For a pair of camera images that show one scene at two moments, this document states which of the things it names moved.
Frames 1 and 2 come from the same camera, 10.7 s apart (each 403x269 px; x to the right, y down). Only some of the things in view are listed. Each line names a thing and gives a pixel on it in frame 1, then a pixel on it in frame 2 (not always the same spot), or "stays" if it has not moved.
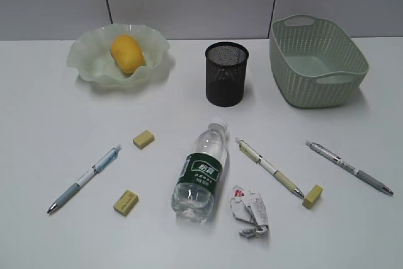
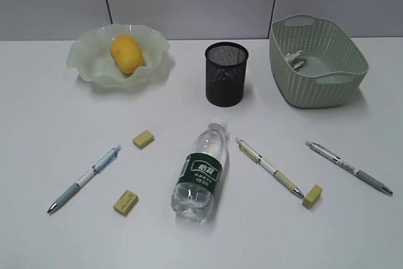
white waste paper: [250, 206] to [294, 61]
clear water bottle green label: [192, 196] stays
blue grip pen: [105, 162] stays
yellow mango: [126, 54] stays
